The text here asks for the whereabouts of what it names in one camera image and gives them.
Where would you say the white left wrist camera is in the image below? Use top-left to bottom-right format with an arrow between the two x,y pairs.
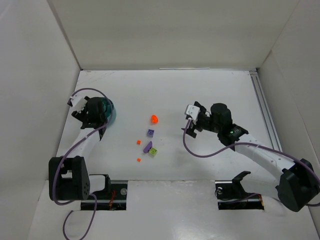
67,94 -> 87,113

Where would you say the orange dome lego piece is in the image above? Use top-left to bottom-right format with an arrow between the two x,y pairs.
150,115 -> 159,125

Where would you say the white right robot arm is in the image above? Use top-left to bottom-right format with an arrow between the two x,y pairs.
183,101 -> 320,212

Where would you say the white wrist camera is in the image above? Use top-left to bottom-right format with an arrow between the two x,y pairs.
184,104 -> 200,124
67,94 -> 87,113

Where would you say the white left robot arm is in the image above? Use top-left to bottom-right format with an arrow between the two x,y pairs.
48,94 -> 116,205

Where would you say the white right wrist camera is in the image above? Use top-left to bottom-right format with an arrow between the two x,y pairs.
184,104 -> 200,124

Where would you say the teal round divided container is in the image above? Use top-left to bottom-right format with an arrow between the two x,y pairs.
102,99 -> 117,126

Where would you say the purple curved lego piece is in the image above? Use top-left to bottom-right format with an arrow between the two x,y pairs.
143,141 -> 153,154

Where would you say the aluminium rail right side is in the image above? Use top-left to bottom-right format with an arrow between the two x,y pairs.
249,70 -> 291,173

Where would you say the purple square lego brick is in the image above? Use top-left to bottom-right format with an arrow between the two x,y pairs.
147,129 -> 155,138

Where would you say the lime green square lego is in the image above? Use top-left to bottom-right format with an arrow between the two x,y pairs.
148,147 -> 158,157

